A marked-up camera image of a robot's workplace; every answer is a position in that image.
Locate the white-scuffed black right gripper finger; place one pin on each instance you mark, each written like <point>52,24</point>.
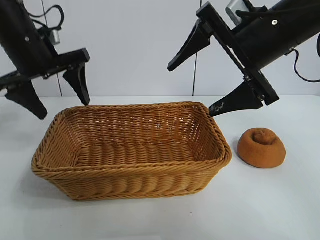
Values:
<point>240,100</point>

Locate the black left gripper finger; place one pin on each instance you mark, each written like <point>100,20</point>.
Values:
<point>80,85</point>
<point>27,97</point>

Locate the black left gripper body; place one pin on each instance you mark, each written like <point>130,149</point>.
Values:
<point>27,52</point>

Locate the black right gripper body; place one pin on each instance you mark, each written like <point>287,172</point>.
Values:
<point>262,41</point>

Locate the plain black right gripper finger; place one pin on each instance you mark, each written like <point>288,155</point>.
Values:
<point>195,43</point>

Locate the brown bread roll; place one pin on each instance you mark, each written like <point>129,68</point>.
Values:
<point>260,152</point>

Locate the woven wicker basket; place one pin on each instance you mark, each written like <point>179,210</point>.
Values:
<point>132,155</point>

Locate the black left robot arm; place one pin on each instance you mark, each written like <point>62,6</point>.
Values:
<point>10,3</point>

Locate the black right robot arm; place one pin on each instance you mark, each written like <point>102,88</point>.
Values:
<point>305,22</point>

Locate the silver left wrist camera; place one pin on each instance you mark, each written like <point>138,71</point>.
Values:
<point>55,36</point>

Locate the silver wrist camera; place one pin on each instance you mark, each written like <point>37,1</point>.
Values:
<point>55,36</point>
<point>233,8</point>

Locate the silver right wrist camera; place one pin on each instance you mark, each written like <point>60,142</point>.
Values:
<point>233,8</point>

